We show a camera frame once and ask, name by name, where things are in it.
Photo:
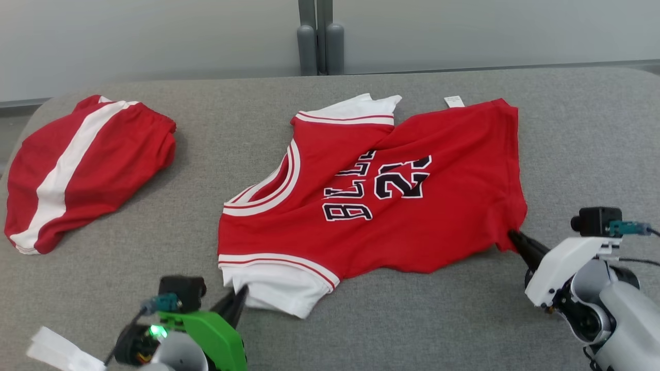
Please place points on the grey wall base rail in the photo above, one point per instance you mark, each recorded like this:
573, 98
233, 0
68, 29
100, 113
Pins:
23, 103
515, 67

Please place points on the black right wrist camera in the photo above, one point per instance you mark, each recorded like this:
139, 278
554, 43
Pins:
593, 220

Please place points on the red shorts white stripe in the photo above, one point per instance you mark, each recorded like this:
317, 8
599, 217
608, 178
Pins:
113, 165

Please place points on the red basketball jersey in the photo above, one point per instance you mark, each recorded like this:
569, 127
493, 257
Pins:
412, 232

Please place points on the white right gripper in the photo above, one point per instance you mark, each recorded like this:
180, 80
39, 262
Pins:
559, 263

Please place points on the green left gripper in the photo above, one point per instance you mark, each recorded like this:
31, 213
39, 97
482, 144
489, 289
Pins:
221, 345

